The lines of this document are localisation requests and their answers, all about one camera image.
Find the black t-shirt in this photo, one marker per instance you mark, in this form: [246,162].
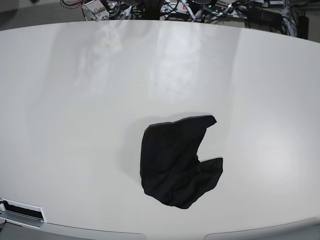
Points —
[170,169]

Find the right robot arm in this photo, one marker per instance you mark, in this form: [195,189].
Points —
[98,10]

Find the white power strip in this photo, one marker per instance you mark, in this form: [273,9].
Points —
[170,7]

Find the black power adapter box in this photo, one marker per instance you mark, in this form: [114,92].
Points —
[303,27]

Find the table cable grommet slot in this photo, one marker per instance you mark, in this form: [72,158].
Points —
[22,214]

